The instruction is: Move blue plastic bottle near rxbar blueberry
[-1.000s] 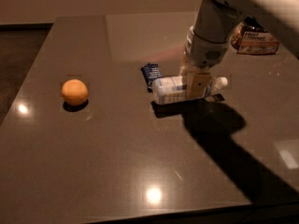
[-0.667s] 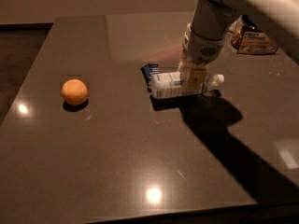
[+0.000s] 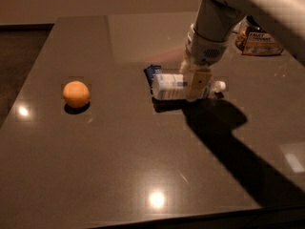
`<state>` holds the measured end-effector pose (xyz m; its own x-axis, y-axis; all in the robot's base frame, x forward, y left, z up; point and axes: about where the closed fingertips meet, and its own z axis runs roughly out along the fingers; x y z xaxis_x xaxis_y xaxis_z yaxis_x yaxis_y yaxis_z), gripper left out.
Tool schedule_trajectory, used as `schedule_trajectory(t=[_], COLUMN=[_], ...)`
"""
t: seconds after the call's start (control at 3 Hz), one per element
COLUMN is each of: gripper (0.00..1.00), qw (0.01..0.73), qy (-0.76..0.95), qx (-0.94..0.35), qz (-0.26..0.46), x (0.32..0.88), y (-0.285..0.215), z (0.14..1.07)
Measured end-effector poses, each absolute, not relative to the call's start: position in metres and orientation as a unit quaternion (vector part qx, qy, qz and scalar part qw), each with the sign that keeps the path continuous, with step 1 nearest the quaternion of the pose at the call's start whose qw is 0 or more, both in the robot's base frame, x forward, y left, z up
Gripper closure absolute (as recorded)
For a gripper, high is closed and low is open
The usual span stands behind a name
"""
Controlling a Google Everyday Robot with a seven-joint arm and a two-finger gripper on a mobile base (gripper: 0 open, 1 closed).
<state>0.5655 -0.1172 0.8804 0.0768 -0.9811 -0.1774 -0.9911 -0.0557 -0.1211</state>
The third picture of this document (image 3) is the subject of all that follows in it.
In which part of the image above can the blue rxbar blueberry wrapper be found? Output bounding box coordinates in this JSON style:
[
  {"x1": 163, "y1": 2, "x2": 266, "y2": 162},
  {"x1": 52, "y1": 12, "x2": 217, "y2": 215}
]
[{"x1": 144, "y1": 65, "x2": 162, "y2": 86}]

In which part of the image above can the blue labelled plastic bottle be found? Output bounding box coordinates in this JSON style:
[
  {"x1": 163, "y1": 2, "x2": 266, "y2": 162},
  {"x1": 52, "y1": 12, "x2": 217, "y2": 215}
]
[{"x1": 152, "y1": 73, "x2": 226, "y2": 102}]

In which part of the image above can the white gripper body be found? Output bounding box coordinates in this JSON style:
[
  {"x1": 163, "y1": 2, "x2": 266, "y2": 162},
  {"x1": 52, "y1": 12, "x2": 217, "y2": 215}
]
[{"x1": 185, "y1": 24, "x2": 228, "y2": 66}]

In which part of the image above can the orange fruit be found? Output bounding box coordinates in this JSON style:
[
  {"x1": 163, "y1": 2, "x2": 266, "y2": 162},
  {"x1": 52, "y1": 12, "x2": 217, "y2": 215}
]
[{"x1": 63, "y1": 81, "x2": 91, "y2": 108}]

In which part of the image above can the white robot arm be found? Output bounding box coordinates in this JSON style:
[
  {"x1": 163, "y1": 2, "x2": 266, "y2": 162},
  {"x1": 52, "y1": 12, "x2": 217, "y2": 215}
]
[{"x1": 180, "y1": 0, "x2": 305, "y2": 101}]

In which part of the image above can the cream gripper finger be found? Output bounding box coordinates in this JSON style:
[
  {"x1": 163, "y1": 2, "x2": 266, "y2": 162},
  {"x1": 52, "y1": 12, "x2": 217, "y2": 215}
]
[
  {"x1": 179, "y1": 50, "x2": 202, "y2": 74},
  {"x1": 186, "y1": 68, "x2": 212, "y2": 100}
]

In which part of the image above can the black lidded snack jar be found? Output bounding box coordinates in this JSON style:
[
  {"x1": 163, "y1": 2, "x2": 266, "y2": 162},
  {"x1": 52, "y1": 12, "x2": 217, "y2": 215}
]
[{"x1": 235, "y1": 15, "x2": 284, "y2": 56}]

